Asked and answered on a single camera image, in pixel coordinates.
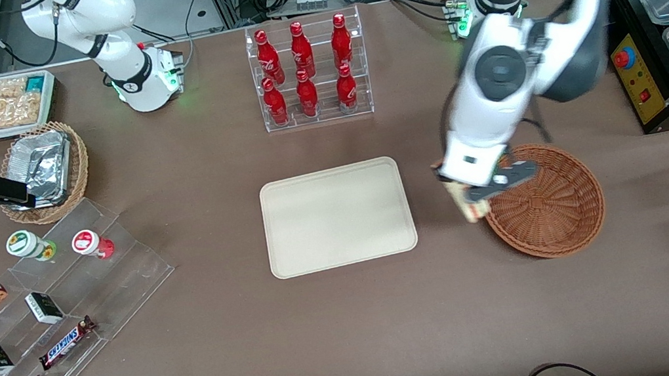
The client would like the light tan wicker basket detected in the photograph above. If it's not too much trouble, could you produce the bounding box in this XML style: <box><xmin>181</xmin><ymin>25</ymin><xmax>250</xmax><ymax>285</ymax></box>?
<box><xmin>0</xmin><ymin>116</ymin><xmax>97</xmax><ymax>231</ymax></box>

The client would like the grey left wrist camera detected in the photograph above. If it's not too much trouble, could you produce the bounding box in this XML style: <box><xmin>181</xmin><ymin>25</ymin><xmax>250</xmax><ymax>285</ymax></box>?
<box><xmin>490</xmin><ymin>159</ymin><xmax>542</xmax><ymax>193</ymax></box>

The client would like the brown round wicker basket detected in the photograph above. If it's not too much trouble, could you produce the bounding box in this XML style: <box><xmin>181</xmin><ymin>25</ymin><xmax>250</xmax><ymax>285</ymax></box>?
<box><xmin>473</xmin><ymin>135</ymin><xmax>612</xmax><ymax>268</ymax></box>

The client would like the clear acrylic bottle rack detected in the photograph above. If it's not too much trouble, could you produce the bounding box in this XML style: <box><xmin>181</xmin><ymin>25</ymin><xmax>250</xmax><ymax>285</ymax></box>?
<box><xmin>242</xmin><ymin>5</ymin><xmax>376</xmax><ymax>135</ymax></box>

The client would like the red cola bottle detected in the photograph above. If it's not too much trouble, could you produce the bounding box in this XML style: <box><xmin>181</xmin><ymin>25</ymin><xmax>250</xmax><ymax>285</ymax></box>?
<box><xmin>327</xmin><ymin>12</ymin><xmax>356</xmax><ymax>69</ymax></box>
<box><xmin>253</xmin><ymin>27</ymin><xmax>286</xmax><ymax>87</ymax></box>
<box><xmin>333</xmin><ymin>62</ymin><xmax>361</xmax><ymax>115</ymax></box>
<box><xmin>260</xmin><ymin>75</ymin><xmax>291</xmax><ymax>127</ymax></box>
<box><xmin>294</xmin><ymin>68</ymin><xmax>322</xmax><ymax>119</ymax></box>
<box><xmin>287</xmin><ymin>20</ymin><xmax>317</xmax><ymax>80</ymax></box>

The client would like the clear acrylic step display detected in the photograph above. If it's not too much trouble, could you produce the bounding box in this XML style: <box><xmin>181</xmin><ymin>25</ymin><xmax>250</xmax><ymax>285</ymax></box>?
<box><xmin>0</xmin><ymin>186</ymin><xmax>192</xmax><ymax>376</ymax></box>

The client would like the large clear cracker bag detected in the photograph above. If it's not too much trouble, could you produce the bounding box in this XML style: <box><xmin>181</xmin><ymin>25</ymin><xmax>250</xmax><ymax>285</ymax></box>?
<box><xmin>0</xmin><ymin>91</ymin><xmax>45</xmax><ymax>130</ymax></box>

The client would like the teal snack pack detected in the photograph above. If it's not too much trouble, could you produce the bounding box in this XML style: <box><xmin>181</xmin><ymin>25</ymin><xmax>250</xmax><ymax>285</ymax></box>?
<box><xmin>23</xmin><ymin>73</ymin><xmax>48</xmax><ymax>94</ymax></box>

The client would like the triangular sandwich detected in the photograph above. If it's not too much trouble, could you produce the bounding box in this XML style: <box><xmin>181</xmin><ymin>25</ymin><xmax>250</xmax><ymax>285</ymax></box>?
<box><xmin>432</xmin><ymin>155</ymin><xmax>494</xmax><ymax>230</ymax></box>

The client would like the red-lid white cup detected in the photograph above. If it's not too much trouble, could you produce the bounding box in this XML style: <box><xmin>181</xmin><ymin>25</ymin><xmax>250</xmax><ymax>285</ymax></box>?
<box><xmin>70</xmin><ymin>225</ymin><xmax>117</xmax><ymax>264</ymax></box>

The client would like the small clear cracker bag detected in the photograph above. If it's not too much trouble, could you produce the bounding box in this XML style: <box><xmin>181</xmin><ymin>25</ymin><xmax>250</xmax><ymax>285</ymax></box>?
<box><xmin>0</xmin><ymin>75</ymin><xmax>30</xmax><ymax>100</ymax></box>

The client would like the aluminium foil container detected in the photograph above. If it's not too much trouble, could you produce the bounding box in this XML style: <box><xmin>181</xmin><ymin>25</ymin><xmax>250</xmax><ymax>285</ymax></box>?
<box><xmin>2</xmin><ymin>127</ymin><xmax>79</xmax><ymax>212</ymax></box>

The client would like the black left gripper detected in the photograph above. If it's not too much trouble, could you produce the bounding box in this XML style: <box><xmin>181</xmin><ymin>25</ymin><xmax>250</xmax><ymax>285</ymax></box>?
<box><xmin>462</xmin><ymin>181</ymin><xmax>503</xmax><ymax>205</ymax></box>

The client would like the beige rectangular tray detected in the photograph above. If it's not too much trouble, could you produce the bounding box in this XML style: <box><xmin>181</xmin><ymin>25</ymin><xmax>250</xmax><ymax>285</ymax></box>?
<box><xmin>256</xmin><ymin>153</ymin><xmax>421</xmax><ymax>282</ymax></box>

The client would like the green-lid white cup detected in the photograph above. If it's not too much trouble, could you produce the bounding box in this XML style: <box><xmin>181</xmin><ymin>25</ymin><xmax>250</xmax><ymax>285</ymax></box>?
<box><xmin>4</xmin><ymin>225</ymin><xmax>59</xmax><ymax>267</ymax></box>

